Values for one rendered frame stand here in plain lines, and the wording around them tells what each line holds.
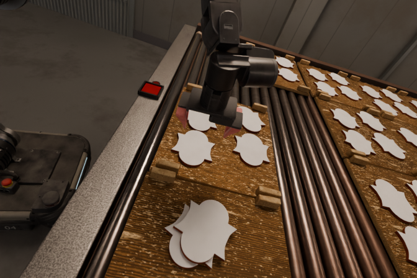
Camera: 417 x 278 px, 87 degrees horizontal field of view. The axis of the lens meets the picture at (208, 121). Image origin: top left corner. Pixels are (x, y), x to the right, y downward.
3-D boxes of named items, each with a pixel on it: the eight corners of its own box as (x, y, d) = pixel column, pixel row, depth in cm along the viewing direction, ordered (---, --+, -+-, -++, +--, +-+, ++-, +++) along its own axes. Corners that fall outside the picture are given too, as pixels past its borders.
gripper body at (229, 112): (191, 92, 50) (197, 65, 44) (235, 103, 50) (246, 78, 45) (185, 113, 45) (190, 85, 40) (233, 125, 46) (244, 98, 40)
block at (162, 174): (149, 178, 53) (150, 171, 51) (151, 172, 54) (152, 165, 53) (173, 184, 54) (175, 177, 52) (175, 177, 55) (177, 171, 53)
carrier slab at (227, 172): (149, 172, 56) (149, 168, 55) (183, 89, 88) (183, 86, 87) (278, 206, 59) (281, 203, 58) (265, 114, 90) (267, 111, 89)
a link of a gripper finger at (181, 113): (179, 114, 56) (183, 85, 49) (206, 121, 56) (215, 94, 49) (172, 135, 51) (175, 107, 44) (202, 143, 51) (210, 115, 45)
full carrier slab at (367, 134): (341, 158, 82) (349, 151, 79) (313, 98, 113) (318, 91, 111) (425, 182, 84) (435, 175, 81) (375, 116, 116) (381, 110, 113)
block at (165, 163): (154, 169, 55) (155, 162, 53) (156, 163, 57) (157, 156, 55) (177, 175, 56) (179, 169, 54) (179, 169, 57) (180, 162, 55)
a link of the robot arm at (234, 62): (208, 44, 39) (215, 63, 36) (244, 47, 41) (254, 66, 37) (201, 76, 44) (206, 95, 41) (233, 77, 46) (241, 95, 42)
